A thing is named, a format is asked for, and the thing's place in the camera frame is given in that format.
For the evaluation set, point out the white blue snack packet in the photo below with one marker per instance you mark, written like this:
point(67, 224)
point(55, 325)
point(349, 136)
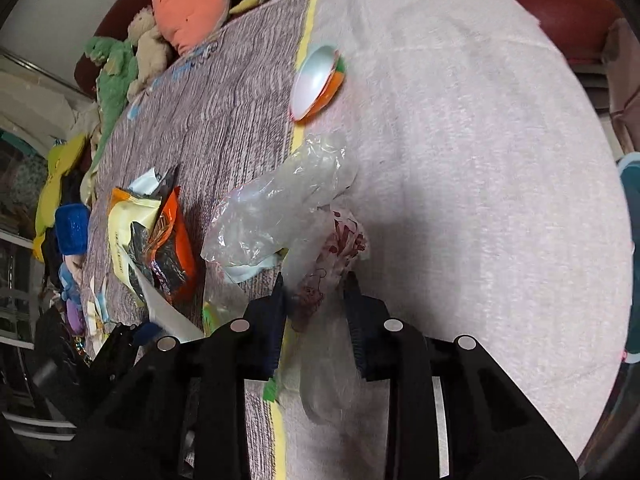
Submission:
point(147, 182)

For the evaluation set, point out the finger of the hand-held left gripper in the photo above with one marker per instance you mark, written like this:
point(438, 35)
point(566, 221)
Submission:
point(120, 352)

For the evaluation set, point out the orange snack packet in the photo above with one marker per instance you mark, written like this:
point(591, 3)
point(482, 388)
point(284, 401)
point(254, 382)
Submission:
point(172, 240)

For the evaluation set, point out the pink carrot plush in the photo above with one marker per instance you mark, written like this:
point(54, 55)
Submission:
point(185, 5)

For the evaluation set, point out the clear plastic bag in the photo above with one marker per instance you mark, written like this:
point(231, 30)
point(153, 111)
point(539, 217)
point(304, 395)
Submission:
point(260, 220)

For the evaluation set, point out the plaid blanket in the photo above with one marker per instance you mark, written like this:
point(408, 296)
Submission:
point(622, 85)

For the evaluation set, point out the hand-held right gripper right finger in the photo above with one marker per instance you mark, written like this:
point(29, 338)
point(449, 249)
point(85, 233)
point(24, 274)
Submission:
point(357, 332)

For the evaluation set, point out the bright green dinosaur plush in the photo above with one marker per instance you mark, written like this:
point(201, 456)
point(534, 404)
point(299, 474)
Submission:
point(115, 85)

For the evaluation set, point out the pink grey table cloth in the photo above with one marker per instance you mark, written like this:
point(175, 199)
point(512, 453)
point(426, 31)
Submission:
point(475, 185)

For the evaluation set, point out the metal shelf rack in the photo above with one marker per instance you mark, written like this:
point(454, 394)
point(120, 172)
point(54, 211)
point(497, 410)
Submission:
point(15, 338)

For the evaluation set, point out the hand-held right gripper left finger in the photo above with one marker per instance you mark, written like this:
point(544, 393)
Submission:
point(272, 332)

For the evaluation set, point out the teal plastic bin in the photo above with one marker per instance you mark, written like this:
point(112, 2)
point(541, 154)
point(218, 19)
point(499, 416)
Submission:
point(631, 180)

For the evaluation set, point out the red printed plastic bag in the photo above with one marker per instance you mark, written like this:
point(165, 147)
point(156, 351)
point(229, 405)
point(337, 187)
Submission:
point(325, 270)

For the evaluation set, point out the crumpled small wrapper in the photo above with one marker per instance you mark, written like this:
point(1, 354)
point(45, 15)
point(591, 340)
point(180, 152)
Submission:
point(95, 310)

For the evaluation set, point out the cream snack packet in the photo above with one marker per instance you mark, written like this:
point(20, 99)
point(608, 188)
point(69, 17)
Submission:
point(127, 220)

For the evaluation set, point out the yellow plush toy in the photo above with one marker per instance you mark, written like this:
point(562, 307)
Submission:
point(55, 170)

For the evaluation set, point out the white orange plastic bowl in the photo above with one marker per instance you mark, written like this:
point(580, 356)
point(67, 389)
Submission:
point(312, 80)

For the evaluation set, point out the purple blue plush toy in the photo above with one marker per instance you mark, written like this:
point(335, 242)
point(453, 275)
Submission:
point(72, 285)

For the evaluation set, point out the beige doll plush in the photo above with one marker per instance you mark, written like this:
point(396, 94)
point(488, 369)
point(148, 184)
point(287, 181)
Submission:
point(150, 50)

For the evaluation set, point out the dark red leather sofa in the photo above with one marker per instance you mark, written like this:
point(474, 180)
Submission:
point(560, 5)

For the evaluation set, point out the green snack packet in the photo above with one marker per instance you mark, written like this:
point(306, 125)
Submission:
point(212, 317)

